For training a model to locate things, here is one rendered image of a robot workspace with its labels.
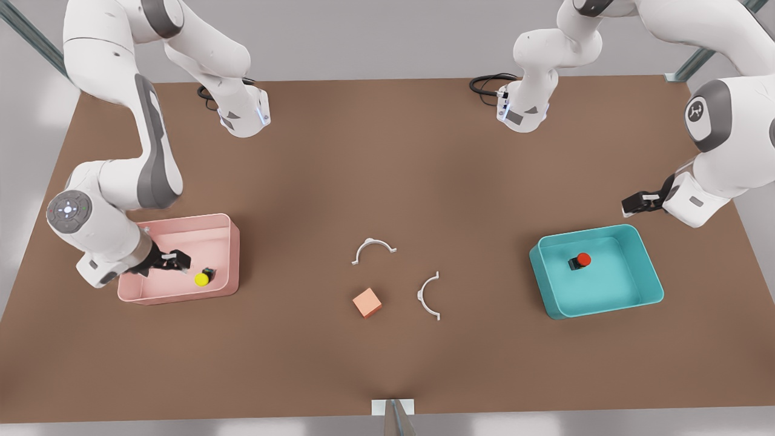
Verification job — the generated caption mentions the black cable loop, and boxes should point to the black cable loop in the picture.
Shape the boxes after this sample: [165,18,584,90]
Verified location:
[197,77,256,112]
[469,73,520,98]

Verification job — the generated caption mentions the blue storage box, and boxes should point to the blue storage box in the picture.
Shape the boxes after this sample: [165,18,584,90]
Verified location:
[529,224,665,320]

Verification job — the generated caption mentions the white curved clamp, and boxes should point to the white curved clamp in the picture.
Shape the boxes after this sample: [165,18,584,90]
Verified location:
[417,271,441,321]
[352,239,397,266]

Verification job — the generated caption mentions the silver frame post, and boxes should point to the silver frame post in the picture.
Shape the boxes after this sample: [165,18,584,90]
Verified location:
[664,0,770,83]
[0,0,69,79]
[371,398,417,436]

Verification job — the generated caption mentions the pink storage box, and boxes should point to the pink storage box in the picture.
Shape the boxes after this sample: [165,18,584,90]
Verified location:
[117,213,240,305]

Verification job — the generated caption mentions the orange cube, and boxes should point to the orange cube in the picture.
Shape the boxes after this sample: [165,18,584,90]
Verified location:
[352,288,383,319]

